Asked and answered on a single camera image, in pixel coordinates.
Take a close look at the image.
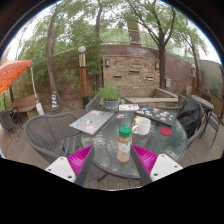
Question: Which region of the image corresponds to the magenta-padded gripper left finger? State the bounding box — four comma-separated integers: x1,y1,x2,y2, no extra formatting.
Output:
44,144,96,187

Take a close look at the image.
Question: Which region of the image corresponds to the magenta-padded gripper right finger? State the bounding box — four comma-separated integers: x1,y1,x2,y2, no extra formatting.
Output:
129,143,184,186

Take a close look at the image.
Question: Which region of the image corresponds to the green-capped coffee drink bottle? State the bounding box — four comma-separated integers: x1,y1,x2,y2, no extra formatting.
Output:
116,125,133,164

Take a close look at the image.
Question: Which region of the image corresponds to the white ceramic mug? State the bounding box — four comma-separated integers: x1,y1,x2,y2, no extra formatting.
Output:
131,116,152,136

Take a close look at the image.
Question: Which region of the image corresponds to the flat round red coaster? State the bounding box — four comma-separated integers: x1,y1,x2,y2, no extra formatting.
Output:
159,126,173,137

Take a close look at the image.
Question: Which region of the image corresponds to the silver laptop with stickers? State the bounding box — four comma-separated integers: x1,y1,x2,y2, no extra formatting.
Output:
68,109,115,136

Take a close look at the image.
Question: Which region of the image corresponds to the black laptop with stickers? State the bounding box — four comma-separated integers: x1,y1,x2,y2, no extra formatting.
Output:
133,105,178,127

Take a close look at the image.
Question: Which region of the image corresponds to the small colourful sticker card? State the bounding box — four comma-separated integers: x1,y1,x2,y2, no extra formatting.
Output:
115,113,130,120

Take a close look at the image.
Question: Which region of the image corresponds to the grey wicker chair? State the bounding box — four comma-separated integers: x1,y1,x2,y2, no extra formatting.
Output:
176,94,206,148
23,112,83,164
85,94,103,113

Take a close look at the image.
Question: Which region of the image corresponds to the white sticker sheet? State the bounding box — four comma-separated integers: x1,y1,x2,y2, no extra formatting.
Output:
118,103,140,112

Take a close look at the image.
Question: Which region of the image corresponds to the black jacket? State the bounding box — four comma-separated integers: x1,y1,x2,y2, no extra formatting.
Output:
176,98,203,139

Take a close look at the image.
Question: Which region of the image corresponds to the blue yellow striped cone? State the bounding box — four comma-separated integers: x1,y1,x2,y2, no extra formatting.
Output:
50,90,60,109

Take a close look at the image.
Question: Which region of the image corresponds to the green plant in blue pot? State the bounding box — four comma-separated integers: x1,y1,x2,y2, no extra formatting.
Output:
97,83,123,113

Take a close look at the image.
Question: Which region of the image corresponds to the black metal chair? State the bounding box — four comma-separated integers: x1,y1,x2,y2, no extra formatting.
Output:
0,106,24,135
199,108,224,148

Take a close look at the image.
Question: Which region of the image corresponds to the wooden bench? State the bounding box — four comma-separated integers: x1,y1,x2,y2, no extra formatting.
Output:
9,93,40,119

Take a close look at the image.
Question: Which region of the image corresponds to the round dark side table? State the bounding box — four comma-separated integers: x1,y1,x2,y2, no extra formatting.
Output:
190,94,215,111

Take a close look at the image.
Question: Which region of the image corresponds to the white umbrella pole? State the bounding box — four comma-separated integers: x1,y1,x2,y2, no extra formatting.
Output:
30,65,45,116

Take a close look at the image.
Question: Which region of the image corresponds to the dark-trunked forked tree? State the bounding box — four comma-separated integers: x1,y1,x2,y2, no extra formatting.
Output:
124,0,183,90

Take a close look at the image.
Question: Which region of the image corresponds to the leaning green tree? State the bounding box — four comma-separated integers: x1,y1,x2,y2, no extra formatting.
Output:
19,1,98,108

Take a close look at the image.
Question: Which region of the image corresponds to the orange patio umbrella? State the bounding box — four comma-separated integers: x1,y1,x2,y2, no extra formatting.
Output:
0,58,34,96

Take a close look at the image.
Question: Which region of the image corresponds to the wooden lamp post with globe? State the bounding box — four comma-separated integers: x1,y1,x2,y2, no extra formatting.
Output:
77,45,90,108

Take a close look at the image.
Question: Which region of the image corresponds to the slim wooden lamp post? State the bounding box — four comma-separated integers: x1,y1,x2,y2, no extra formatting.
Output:
190,63,198,96

